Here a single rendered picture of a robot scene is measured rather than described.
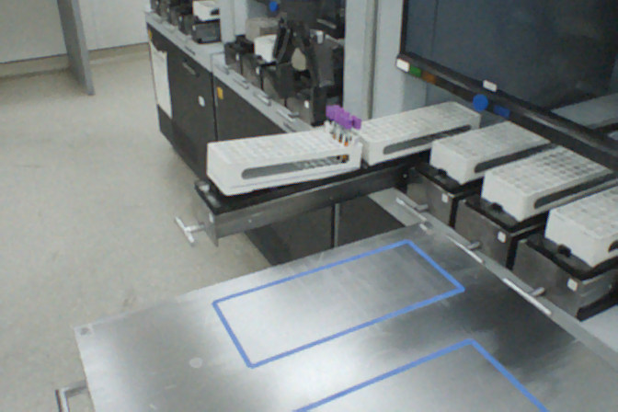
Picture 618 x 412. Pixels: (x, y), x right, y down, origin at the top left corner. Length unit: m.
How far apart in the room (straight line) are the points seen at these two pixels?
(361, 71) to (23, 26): 3.35
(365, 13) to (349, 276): 0.74
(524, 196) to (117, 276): 1.64
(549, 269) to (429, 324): 0.28
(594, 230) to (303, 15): 0.60
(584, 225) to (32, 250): 2.09
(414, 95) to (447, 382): 0.80
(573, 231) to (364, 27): 0.71
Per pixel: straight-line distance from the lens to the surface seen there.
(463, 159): 1.23
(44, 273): 2.51
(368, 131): 1.32
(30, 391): 2.06
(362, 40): 1.53
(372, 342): 0.85
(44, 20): 4.63
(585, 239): 1.07
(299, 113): 1.69
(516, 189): 1.15
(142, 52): 4.81
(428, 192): 1.27
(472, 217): 1.19
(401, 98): 1.44
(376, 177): 1.28
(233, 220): 1.15
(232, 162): 1.13
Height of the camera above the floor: 1.41
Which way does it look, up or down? 29 degrees down
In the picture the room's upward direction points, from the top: straight up
